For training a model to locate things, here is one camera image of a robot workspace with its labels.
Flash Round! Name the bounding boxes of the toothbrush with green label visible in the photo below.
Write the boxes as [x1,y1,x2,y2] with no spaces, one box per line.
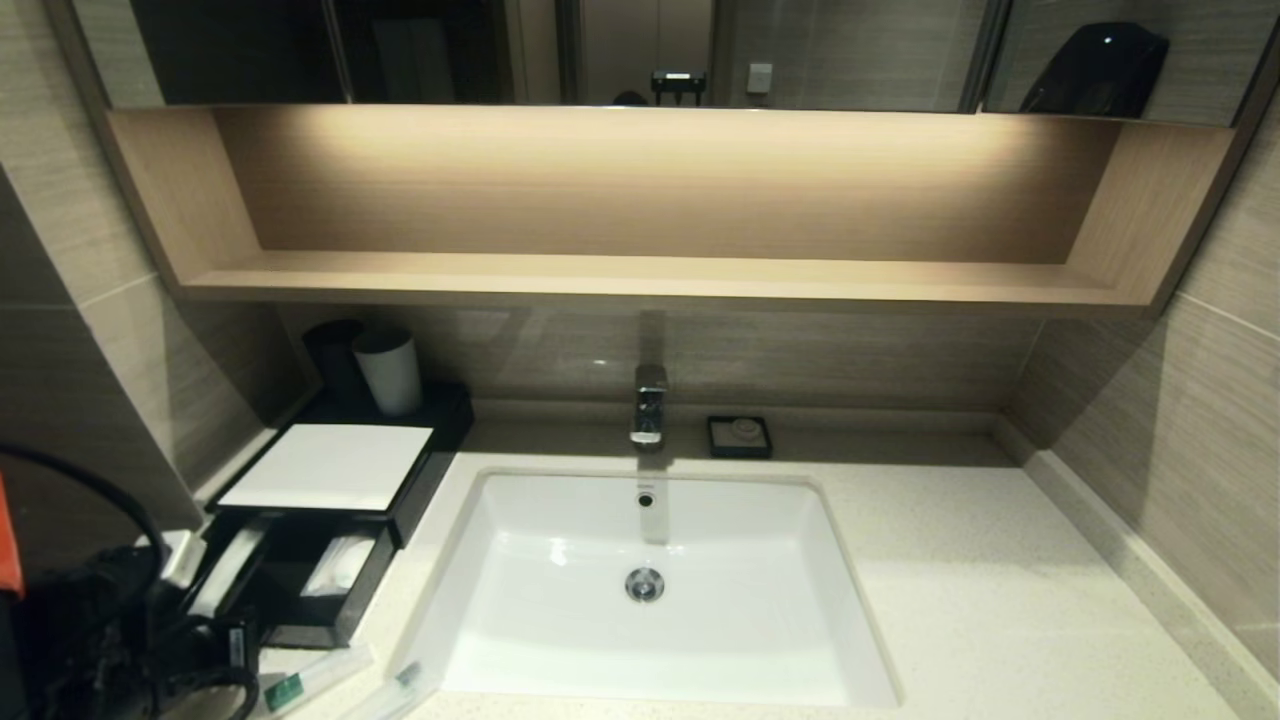
[252,643,377,719]

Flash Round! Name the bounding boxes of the black tray with white packets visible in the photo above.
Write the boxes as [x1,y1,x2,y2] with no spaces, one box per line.
[175,508,397,650]

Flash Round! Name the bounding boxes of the grey plastic cup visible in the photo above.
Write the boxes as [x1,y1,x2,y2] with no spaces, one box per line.
[352,328,424,418]

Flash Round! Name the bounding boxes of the white square plate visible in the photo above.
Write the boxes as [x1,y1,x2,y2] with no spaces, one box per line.
[217,423,435,512]

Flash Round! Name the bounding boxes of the black amenity box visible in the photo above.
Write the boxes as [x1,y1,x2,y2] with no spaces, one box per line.
[205,385,476,549]

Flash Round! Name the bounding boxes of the long white sachet packet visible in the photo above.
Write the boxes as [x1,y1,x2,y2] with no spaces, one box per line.
[188,520,271,618]

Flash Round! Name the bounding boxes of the small white wrapped packet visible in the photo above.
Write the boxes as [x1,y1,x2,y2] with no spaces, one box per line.
[300,534,377,599]

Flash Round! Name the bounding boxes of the small item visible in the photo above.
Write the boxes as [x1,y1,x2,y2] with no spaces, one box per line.
[338,660,427,720]

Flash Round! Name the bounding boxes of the black tumbler cup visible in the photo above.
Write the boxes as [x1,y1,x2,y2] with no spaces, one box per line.
[302,320,369,403]

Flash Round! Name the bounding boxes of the white ceramic sink basin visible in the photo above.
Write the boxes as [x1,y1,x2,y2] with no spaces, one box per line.
[400,468,901,709]

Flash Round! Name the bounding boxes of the chrome sink faucet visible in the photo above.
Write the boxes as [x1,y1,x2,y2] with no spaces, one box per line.
[629,364,669,448]

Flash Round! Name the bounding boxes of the black square soap dish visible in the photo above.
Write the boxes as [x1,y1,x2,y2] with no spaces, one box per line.
[706,416,773,461]

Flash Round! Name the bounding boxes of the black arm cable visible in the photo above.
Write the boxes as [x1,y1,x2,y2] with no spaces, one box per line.
[0,443,169,591]

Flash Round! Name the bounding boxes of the wooden wall shelf niche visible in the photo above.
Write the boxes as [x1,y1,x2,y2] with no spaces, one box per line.
[105,103,1238,319]

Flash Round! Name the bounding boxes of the wall mirror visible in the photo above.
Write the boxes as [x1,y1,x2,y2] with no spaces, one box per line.
[70,0,1280,127]

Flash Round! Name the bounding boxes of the black glossy wall dispenser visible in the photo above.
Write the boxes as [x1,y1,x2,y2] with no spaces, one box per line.
[1020,22,1171,117]

